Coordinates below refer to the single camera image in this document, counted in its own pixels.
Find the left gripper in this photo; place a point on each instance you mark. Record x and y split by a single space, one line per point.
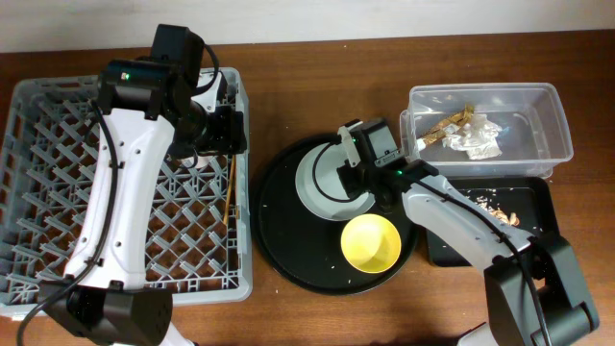
223 136

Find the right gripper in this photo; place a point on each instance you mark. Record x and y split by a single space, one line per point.
350 179

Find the pink cup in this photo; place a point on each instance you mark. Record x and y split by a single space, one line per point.
196 162

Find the wooden chopstick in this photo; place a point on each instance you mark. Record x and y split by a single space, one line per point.
229 193

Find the grey plate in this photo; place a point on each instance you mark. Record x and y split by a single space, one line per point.
328 181

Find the yellow bowl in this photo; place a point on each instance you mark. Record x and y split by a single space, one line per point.
370 243

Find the gold snack wrapper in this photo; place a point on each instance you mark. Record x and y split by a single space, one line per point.
447 126

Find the white tissue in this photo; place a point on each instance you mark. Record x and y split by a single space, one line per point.
477 138

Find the food scraps and rice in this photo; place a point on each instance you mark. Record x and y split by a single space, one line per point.
502 211

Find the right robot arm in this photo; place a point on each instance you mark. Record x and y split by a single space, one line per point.
536 293

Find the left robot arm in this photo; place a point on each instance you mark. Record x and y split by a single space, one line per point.
148 110

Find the grey dishwasher rack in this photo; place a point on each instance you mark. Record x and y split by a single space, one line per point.
46 177

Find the round black tray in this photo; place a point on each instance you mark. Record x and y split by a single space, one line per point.
302 247

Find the clear plastic bin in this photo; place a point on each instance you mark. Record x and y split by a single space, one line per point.
535 135

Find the black rectangular tray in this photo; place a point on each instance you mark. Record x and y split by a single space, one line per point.
528 197

